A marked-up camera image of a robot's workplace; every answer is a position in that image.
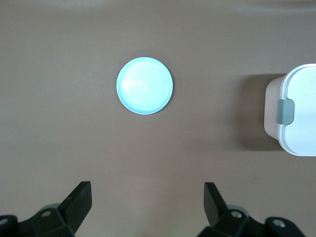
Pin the light blue round plate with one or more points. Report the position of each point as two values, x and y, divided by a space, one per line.
144 86

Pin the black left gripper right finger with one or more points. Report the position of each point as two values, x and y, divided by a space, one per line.
217 212

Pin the white lidded storage box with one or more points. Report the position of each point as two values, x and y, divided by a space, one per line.
302 133

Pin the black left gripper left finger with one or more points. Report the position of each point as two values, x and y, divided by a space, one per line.
71 209

